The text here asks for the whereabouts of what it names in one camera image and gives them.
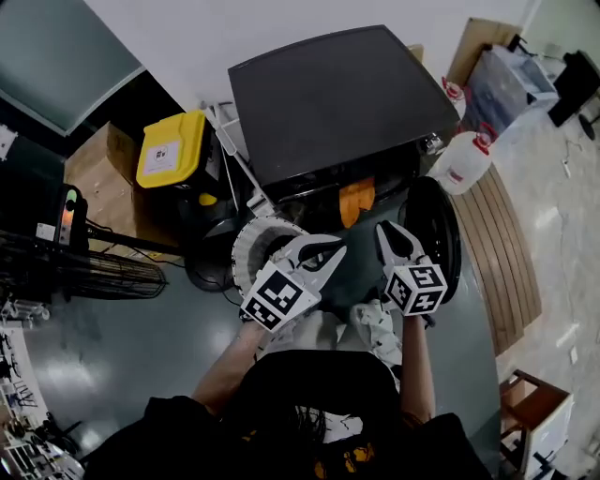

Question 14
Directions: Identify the person's black shirt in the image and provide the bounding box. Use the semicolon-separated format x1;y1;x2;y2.
83;349;493;480

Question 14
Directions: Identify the black standing fan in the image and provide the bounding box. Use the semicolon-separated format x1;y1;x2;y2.
0;182;240;304

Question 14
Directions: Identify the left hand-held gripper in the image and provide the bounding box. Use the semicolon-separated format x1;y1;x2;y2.
240;233;348;334

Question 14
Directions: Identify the wooden slat panel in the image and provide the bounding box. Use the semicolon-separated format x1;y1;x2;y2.
449;163;543;355

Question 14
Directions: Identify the wooden stool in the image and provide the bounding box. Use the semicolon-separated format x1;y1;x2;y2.
499;368;576;480

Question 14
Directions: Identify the white woven laundry basket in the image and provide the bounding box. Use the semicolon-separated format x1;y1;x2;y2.
231;215;310;299

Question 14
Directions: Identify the clear water jug red handle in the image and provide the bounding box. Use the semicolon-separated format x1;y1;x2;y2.
440;77;469;123
428;124;498;196

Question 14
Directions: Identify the white flat mop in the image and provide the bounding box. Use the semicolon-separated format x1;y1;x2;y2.
203;100;278;221

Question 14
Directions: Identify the black bin with yellow lid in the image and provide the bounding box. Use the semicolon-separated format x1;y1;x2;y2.
135;111;231;240

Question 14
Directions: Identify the clear plastic storage box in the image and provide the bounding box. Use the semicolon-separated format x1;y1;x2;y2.
468;46;559;137

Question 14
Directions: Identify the person's right forearm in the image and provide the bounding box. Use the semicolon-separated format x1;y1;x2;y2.
400;313;436;423

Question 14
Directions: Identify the person's left forearm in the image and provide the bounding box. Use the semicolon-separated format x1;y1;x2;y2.
191;322;269;413

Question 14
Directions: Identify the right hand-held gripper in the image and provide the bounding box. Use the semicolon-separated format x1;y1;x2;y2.
374;219;449;318

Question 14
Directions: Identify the black washing machine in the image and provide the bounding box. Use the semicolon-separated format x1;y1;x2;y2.
228;23;461;224

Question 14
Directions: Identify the flat cardboard sheet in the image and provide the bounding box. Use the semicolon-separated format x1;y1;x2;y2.
444;17;521;88

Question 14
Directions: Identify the brown cardboard box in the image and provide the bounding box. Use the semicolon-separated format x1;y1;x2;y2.
63;120;184;259

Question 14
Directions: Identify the orange garment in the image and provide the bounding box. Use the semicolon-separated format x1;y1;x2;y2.
337;177;377;230

